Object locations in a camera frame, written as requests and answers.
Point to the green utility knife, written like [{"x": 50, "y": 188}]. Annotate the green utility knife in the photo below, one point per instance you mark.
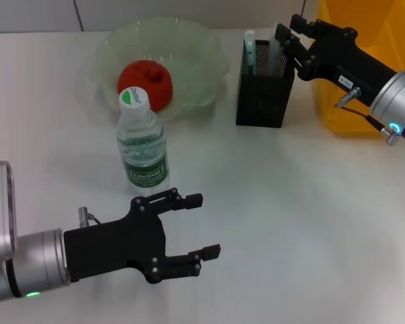
[{"x": 250, "y": 50}]

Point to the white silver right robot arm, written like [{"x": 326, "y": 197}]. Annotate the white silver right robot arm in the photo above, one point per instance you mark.
[{"x": 398, "y": 98}]

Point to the black mesh pen holder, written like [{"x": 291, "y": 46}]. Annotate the black mesh pen holder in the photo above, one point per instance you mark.
[{"x": 260, "y": 101}]

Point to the green glass fruit plate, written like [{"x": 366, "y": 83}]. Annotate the green glass fruit plate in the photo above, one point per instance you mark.
[{"x": 189, "y": 50}]

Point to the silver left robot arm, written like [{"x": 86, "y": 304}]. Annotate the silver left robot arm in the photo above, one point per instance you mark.
[{"x": 40, "y": 260}]

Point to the yellow plastic bin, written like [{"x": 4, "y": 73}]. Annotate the yellow plastic bin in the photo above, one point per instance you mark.
[{"x": 374, "y": 33}]

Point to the grey pen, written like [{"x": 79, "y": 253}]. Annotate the grey pen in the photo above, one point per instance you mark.
[{"x": 273, "y": 57}]

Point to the clear green-label water bottle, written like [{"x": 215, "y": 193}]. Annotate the clear green-label water bottle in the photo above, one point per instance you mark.
[{"x": 143, "y": 148}]

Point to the red-orange fruit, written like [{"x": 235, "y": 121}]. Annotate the red-orange fruit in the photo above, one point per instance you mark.
[{"x": 148, "y": 76}]

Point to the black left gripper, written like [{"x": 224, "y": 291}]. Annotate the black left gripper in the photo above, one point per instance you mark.
[{"x": 114, "y": 246}]

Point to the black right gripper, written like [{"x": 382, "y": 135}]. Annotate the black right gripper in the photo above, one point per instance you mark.
[{"x": 341, "y": 60}]

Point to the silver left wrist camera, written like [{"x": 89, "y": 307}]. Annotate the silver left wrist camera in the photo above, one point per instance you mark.
[{"x": 0, "y": 216}]

